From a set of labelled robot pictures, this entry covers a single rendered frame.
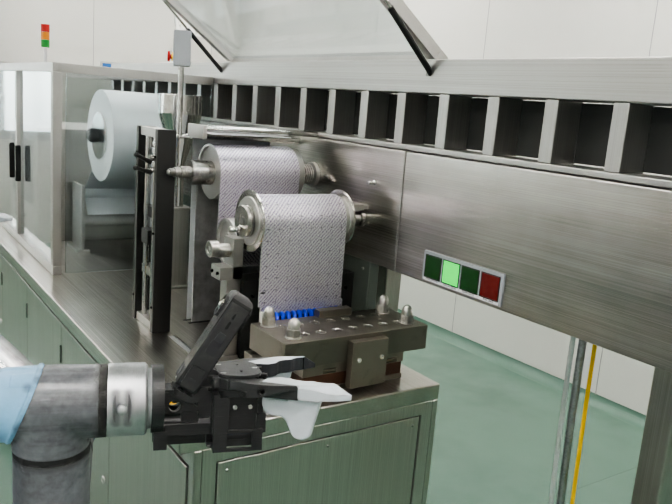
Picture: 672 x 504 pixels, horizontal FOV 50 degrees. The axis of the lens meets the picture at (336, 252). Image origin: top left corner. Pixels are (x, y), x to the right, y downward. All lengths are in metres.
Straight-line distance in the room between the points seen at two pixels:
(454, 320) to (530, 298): 3.60
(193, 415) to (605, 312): 0.83
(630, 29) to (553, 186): 2.85
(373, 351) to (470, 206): 0.39
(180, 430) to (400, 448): 1.04
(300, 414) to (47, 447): 0.25
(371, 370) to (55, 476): 1.01
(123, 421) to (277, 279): 1.00
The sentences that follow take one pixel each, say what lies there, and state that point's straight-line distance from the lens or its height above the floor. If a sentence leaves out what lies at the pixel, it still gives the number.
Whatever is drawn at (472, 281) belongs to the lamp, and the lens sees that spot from 1.59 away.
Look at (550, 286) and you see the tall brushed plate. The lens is 1.46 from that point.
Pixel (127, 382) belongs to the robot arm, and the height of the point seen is 1.24.
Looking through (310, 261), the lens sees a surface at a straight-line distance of 1.76.
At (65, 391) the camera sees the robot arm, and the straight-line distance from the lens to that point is 0.76.
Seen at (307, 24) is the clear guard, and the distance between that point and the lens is 2.03.
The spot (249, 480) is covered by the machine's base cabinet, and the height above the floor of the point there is 0.77.
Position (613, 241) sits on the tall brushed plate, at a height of 1.34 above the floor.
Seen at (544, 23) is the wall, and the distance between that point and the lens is 4.61.
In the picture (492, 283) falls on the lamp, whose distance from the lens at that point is 1.55.
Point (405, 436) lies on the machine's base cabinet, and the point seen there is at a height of 0.78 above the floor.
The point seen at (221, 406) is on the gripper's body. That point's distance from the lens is 0.77.
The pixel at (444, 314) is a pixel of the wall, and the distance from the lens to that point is 5.14.
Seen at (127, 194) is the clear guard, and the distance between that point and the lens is 2.63.
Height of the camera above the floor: 1.53
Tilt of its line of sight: 11 degrees down
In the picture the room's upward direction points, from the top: 5 degrees clockwise
